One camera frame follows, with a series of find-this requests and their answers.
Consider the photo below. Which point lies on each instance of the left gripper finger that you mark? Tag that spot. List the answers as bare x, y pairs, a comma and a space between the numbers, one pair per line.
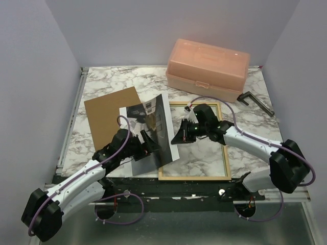
138, 157
149, 144

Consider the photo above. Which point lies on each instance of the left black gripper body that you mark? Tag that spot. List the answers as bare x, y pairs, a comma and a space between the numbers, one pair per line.
136, 148

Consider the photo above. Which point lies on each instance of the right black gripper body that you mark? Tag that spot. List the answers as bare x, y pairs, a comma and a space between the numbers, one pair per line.
196, 129

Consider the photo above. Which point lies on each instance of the glossy photo print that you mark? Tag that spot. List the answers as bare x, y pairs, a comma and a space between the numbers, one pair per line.
153, 116

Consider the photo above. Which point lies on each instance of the brown frame backing board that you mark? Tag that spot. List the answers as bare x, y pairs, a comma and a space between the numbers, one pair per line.
102, 113

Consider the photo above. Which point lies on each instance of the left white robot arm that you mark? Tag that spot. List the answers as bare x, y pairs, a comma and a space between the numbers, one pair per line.
45, 211

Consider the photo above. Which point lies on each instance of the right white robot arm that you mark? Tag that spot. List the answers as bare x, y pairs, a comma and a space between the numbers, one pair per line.
287, 166

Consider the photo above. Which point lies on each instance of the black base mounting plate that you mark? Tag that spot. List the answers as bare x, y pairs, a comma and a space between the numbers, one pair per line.
132, 195

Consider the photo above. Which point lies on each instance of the black metal clamp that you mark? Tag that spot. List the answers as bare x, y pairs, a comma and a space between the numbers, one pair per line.
242, 97

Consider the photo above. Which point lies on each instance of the orange translucent plastic box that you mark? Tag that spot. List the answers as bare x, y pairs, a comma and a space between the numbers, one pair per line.
207, 70

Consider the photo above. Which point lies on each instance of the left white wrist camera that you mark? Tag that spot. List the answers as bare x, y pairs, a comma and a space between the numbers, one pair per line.
133, 130

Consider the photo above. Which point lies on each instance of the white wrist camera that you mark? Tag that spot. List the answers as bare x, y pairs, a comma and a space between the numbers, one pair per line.
133, 130
190, 115

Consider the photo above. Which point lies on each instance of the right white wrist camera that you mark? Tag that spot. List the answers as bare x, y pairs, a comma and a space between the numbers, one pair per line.
190, 115

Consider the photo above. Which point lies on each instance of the aluminium rail frame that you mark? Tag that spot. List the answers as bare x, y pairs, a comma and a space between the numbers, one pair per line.
149, 82

